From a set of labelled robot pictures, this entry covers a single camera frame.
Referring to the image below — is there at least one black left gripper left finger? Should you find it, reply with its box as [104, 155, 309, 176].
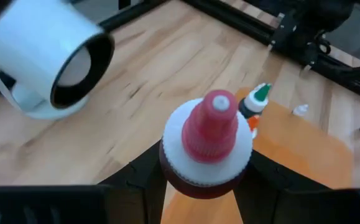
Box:
[99, 140, 168, 224]

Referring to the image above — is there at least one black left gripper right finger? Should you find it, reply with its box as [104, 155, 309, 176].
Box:
[233, 149, 333, 224]

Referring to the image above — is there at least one pink-capped food coloring bottle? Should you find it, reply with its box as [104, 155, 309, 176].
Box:
[159, 89, 254, 200]

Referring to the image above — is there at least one green-capped food coloring bottle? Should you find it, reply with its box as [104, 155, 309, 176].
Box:
[238, 82, 273, 120]

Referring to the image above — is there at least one translucent orange plastic tray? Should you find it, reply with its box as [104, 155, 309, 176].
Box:
[160, 86, 354, 224]

